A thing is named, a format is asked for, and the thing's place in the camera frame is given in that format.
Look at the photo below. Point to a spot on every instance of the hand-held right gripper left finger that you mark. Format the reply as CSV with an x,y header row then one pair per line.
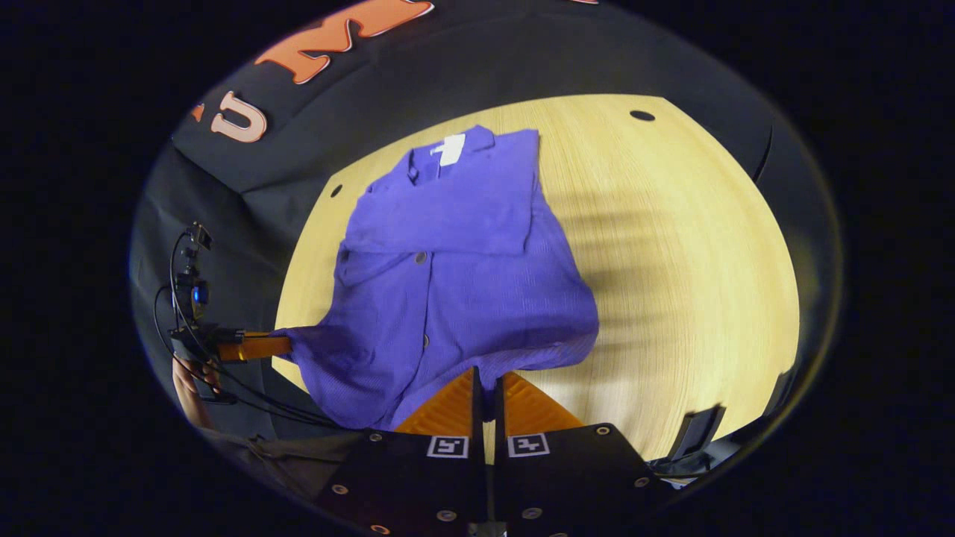
x,y
418,477

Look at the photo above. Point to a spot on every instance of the purple button shirt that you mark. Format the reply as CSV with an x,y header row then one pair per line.
x,y
462,261

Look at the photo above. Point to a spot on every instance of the black backdrop cloth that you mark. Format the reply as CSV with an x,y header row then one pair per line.
x,y
462,67

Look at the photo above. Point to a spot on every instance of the dark cloth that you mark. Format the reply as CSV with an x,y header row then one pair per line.
x,y
298,459

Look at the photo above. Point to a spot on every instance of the small black stand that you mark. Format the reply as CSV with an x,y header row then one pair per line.
x,y
697,436

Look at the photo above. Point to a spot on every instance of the black backdrop stand pole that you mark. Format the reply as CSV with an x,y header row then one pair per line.
x,y
764,153

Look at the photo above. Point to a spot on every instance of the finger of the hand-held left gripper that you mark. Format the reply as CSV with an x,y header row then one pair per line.
x,y
257,347

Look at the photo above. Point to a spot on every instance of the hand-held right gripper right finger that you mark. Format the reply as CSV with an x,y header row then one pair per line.
x,y
567,470

